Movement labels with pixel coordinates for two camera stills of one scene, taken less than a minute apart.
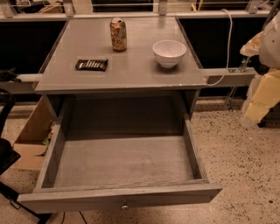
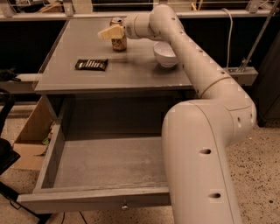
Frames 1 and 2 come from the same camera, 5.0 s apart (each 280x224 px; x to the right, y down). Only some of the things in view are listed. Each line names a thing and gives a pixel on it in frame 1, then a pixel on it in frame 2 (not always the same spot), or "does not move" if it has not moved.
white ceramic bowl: [169, 52] does not move
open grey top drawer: [85, 172] does not move
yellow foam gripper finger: [266, 94] to [113, 32]
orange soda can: [119, 34] does not move
